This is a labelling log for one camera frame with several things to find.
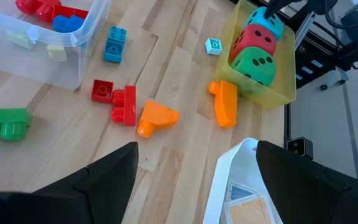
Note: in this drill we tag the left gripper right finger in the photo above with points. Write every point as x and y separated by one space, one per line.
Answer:
291 186

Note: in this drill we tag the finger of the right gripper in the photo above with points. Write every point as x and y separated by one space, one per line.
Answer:
273 6

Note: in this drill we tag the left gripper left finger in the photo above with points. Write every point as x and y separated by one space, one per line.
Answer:
110 193

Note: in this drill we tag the teal foam die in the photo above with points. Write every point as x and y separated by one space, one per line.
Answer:
259 21

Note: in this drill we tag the red foam die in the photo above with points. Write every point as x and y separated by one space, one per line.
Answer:
250 39

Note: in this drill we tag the orange playing card box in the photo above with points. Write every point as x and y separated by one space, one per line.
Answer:
250 211

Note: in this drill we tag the blue playing card box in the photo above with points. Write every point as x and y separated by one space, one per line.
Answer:
238 191

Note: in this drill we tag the green foam die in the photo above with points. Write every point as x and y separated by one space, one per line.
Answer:
259 73

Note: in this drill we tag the small dark red toy brick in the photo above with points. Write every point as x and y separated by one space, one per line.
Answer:
102 91

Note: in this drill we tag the green two-stud toy brick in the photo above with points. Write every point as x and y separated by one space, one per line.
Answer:
5 119

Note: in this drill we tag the clear plastic container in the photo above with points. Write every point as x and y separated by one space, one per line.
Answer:
42 71

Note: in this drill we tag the small blue toy brick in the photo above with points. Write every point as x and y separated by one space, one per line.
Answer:
117 33
113 51

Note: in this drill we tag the blue rounded toy block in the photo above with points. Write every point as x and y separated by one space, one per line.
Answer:
68 24

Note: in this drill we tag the white plastic bin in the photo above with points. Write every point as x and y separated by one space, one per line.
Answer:
219 186

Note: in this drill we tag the small pale teal toy brick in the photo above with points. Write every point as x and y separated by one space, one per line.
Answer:
213 46

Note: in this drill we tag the orange wedge toy block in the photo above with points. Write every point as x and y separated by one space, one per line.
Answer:
157 116

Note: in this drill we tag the yellow translucent plastic bin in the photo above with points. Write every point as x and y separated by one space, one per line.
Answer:
259 96

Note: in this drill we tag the orange long toy block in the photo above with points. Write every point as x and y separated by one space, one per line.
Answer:
225 105

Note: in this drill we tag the black table-level camera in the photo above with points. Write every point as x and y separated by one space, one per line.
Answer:
298 147

